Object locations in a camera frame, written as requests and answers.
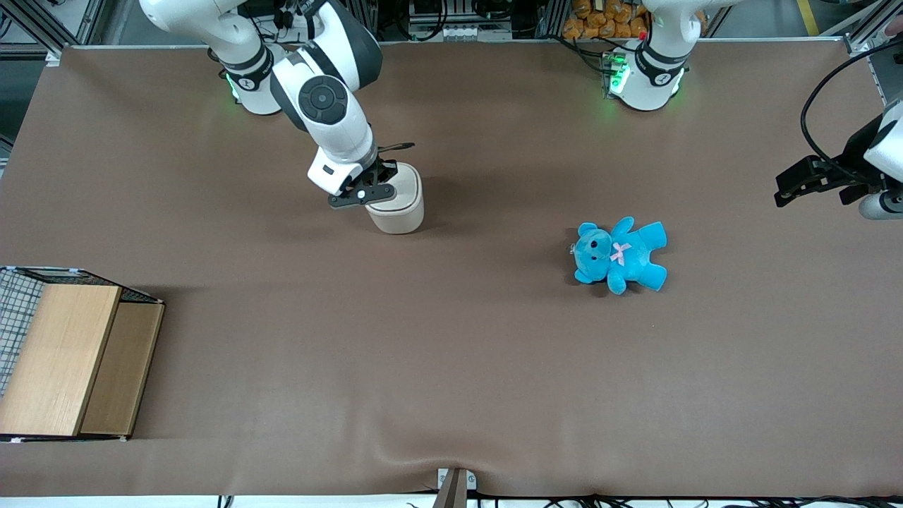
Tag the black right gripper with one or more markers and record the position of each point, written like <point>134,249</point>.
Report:
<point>382,172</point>

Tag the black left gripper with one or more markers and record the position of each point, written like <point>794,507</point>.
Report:
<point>855,152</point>

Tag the cream plastic trash can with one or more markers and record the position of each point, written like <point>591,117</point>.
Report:
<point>401,215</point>

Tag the white terminal strip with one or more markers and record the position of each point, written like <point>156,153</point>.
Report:
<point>473,33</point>

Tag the blue teddy bear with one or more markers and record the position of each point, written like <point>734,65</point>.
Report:
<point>621,254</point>

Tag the brown table mat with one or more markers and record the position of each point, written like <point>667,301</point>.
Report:
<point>494,353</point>

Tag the pile of orange plush toys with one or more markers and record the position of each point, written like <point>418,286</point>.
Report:
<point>607,21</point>

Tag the wooden two-tier rack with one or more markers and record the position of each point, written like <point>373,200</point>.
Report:
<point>63,353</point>

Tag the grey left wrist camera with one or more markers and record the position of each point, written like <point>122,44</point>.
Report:
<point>882,206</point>

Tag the aluminium frame profile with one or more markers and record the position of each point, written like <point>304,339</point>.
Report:
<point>871,28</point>
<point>63,28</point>

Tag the metal table bracket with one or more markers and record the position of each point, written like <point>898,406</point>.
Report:
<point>471,481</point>

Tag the brown post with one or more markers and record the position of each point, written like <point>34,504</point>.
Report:
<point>451,495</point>

